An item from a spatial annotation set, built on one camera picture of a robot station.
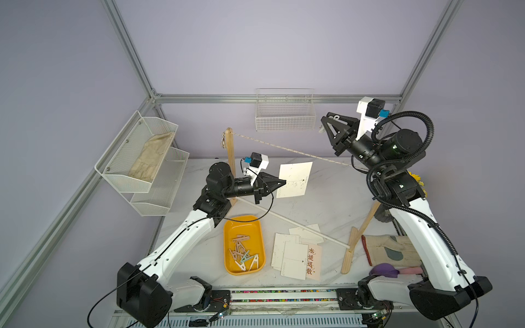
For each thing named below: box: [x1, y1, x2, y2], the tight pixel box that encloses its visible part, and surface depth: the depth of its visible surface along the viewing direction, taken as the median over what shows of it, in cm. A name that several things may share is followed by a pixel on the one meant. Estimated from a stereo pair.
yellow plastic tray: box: [223, 216, 266, 276], surface depth 89 cm
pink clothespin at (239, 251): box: [233, 240, 247, 259], surface depth 86 cm
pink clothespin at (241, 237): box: [232, 233, 251, 242], surface depth 90 cm
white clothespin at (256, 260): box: [248, 254, 260, 272], surface depth 83 cm
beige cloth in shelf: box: [128, 131, 175, 182], surface depth 81 cm
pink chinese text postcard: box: [306, 244, 322, 281], surface depth 84 cm
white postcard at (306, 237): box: [288, 223, 325, 246], surface depth 92 cm
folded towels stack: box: [361, 233, 424, 285], surface depth 85 cm
